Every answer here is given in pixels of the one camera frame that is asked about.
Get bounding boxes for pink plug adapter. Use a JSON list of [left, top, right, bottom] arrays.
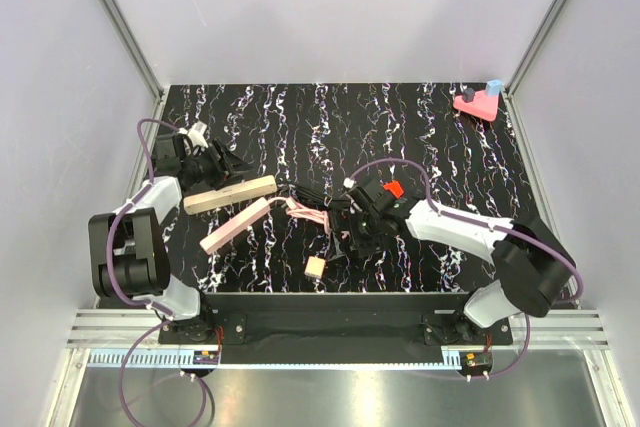
[[304, 256, 326, 279]]

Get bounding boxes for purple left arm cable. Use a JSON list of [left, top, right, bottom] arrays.
[[107, 118, 217, 423]]

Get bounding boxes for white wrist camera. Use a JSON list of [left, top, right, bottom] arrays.
[[180, 121, 209, 149], [343, 177, 359, 194]]

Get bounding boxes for pink power strip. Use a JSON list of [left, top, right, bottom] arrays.
[[200, 197, 270, 255]]

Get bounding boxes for pink coiled power cable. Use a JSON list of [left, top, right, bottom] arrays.
[[272, 198, 334, 234]]

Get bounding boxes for beige power strip red sockets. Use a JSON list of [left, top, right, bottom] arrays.
[[183, 175, 278, 215]]

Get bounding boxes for pink triangular socket block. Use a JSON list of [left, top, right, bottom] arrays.
[[453, 91, 499, 122]]

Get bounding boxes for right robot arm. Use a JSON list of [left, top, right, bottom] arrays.
[[344, 179, 575, 345]]

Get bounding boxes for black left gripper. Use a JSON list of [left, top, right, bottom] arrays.
[[182, 138, 254, 191]]

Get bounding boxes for black power strip cable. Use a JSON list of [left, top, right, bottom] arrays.
[[277, 184, 354, 211]]

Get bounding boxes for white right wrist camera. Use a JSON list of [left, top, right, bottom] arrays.
[[343, 177, 359, 194]]

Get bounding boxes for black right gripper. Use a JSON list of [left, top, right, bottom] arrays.
[[328, 207, 389, 260]]

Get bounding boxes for red block on right arm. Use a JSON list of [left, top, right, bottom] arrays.
[[383, 180, 405, 199]]

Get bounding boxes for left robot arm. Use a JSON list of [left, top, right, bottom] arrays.
[[88, 122, 252, 343]]

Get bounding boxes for dark grey plug block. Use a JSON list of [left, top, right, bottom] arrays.
[[462, 88, 475, 103]]

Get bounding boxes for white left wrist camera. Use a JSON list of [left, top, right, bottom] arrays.
[[180, 121, 209, 149]]

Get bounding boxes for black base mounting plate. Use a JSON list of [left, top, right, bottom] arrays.
[[159, 293, 513, 368]]

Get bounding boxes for blue plug block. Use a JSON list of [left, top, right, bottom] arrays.
[[485, 79, 503, 97]]

